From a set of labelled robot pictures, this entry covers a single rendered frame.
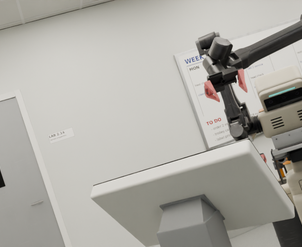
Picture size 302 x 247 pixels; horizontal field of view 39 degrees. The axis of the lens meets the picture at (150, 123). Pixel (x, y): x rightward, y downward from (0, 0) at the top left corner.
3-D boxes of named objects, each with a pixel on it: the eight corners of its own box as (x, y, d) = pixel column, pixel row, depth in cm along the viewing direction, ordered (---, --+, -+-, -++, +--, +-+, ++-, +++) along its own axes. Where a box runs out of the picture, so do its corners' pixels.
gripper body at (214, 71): (237, 69, 142) (227, 57, 147) (208, 79, 141) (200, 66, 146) (237, 84, 147) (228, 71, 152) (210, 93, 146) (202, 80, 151)
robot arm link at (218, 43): (237, 76, 153) (225, 63, 159) (250, 48, 146) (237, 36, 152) (210, 77, 148) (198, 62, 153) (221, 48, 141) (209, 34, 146)
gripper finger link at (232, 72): (253, 81, 136) (240, 64, 143) (232, 88, 136) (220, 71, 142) (253, 96, 141) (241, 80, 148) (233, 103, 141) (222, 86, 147)
